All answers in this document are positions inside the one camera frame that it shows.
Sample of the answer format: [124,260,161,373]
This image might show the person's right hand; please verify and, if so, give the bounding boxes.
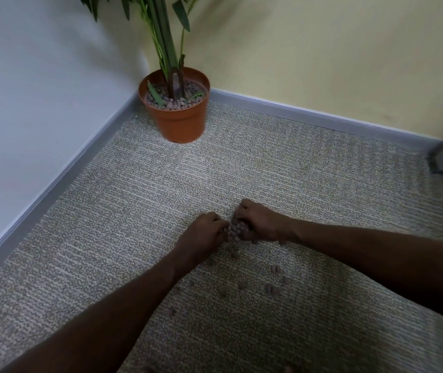
[231,199,299,245]

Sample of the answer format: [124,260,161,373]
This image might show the person's left hand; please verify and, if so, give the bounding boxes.
[172,211,231,271]

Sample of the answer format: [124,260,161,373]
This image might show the handful of brown clay pebbles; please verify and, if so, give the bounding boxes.
[225,221,251,245]

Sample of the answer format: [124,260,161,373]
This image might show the person's left forearm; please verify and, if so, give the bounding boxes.
[0,257,185,373]

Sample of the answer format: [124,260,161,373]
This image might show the person's right forearm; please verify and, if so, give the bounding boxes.
[289,220,443,332]

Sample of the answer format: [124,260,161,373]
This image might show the scattered brown clay pebbles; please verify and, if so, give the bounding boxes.
[168,241,293,317]

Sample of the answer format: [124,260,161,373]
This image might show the terracotta plastic plant pot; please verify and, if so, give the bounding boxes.
[138,67,211,144]

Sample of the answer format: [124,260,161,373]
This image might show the grey baseboard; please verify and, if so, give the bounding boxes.
[208,88,443,154]
[0,92,141,286]

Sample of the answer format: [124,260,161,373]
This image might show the clay pebble layer filling pot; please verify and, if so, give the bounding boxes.
[145,79,208,111]

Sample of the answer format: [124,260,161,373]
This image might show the green leafy potted plant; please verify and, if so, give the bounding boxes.
[78,0,203,107]

